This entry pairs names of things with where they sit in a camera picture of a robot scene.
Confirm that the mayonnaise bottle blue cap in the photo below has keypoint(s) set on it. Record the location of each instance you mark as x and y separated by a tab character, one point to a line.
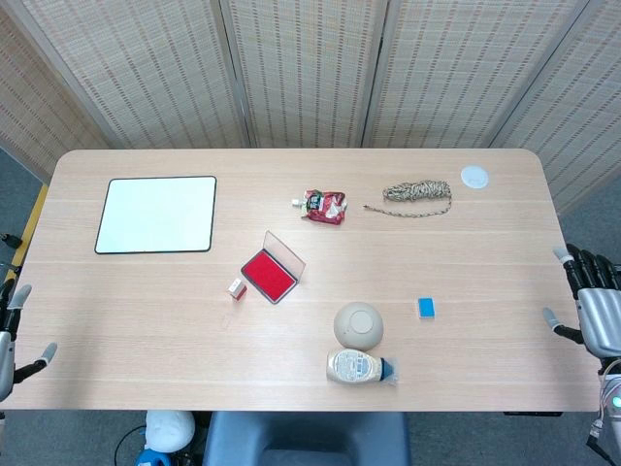
351	366

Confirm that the small red stamp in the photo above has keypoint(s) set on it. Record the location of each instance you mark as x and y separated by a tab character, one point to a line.
237	289

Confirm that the black desk control panel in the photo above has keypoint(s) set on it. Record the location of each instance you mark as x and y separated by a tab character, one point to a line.
533	414

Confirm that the white board black rim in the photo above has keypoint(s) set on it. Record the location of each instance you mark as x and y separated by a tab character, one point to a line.
155	213

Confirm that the white rounded robot cover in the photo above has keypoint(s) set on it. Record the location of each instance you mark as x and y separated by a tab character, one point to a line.
167	432

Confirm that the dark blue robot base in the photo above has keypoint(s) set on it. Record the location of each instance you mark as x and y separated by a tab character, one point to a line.
310	437

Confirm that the black caster wheel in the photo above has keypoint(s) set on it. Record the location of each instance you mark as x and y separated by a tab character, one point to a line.
10	240

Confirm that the white round desk grommet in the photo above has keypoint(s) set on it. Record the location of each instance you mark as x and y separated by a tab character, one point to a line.
474	177

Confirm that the beige upturned bowl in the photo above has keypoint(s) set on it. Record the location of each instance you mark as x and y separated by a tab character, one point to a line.
358	325

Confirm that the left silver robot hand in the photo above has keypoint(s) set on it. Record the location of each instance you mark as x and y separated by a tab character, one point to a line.
6	359

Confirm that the blue and white eraser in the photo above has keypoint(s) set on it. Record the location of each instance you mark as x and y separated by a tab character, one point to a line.
427	308

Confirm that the red ink pad clear lid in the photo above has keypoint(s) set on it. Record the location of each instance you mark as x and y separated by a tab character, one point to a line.
269	274

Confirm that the red drink pouch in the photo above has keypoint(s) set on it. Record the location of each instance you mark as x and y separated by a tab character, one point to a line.
325	208

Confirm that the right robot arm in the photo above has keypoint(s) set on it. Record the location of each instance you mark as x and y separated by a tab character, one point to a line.
610	388

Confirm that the blue robot part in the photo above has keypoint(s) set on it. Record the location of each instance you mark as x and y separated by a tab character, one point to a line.
150	458

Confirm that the woven folding screen panel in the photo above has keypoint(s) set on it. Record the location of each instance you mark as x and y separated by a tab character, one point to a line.
582	121
145	73
29	97
461	73
310	73

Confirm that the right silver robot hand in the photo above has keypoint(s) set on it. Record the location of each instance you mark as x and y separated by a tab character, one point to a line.
601	320

